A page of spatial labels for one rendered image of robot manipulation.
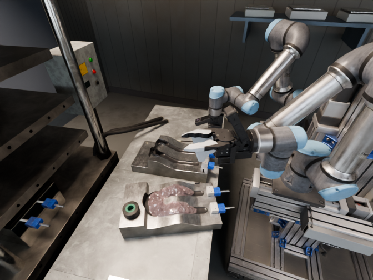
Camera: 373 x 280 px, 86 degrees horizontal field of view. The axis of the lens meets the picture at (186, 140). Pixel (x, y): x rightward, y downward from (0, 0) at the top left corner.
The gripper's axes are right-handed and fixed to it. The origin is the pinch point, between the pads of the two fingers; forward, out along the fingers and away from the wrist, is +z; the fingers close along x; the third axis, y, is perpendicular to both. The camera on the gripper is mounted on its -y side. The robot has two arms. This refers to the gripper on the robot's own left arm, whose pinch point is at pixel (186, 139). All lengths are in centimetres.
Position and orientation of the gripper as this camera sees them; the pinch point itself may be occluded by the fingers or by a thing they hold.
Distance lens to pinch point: 57.6
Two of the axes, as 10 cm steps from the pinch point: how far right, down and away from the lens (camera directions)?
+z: -9.9, 0.7, -0.9
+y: 0.2, 8.5, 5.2
